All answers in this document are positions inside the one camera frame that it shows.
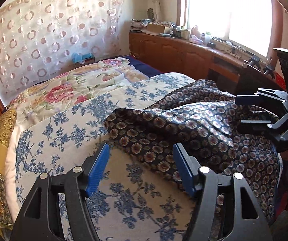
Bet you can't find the navy patterned silk garment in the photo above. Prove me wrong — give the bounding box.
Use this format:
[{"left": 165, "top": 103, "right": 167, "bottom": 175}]
[{"left": 104, "top": 80, "right": 280, "bottom": 220}]

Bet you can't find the dark chair back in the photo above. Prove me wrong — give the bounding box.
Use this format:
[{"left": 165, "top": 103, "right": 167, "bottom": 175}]
[{"left": 235, "top": 64, "right": 285, "bottom": 95}]

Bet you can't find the blue white floral cover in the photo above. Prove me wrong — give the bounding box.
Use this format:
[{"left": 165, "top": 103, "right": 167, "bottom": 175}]
[{"left": 6, "top": 72, "right": 193, "bottom": 240}]

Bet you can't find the wooden window-side cabinet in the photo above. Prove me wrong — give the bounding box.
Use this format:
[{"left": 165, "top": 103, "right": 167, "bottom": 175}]
[{"left": 129, "top": 33, "right": 242, "bottom": 83}]

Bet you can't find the cardboard box on cabinet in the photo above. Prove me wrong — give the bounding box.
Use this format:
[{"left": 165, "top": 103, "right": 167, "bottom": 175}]
[{"left": 146, "top": 23, "right": 173, "bottom": 34}]

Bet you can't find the pink floral quilt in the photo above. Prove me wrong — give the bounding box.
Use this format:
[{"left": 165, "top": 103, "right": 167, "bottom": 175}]
[{"left": 8, "top": 57, "right": 148, "bottom": 129}]

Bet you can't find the sheer circle-pattern curtain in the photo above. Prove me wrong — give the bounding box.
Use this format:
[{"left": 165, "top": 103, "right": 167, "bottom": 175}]
[{"left": 0, "top": 0, "right": 124, "bottom": 105}]

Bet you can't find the window with wooden frame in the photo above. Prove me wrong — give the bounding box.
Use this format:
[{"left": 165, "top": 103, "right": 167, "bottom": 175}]
[{"left": 177, "top": 0, "right": 283, "bottom": 63}]

